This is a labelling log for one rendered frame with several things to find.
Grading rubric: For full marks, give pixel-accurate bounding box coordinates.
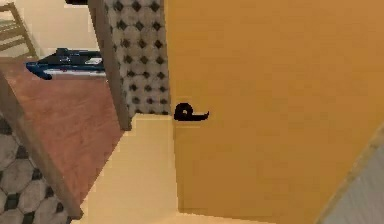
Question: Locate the orange room door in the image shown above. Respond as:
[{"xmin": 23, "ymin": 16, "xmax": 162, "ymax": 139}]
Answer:
[{"xmin": 163, "ymin": 0, "xmax": 384, "ymax": 224}]

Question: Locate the blue and black machine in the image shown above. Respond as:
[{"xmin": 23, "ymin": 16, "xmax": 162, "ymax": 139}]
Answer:
[{"xmin": 25, "ymin": 47, "xmax": 106, "ymax": 81}]

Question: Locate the tan wooden chair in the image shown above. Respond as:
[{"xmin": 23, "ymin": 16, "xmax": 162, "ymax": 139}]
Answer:
[{"xmin": 0, "ymin": 1, "xmax": 38, "ymax": 62}]

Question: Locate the black door handle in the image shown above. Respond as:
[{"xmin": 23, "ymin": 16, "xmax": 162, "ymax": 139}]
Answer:
[{"xmin": 173, "ymin": 102, "xmax": 210, "ymax": 122}]

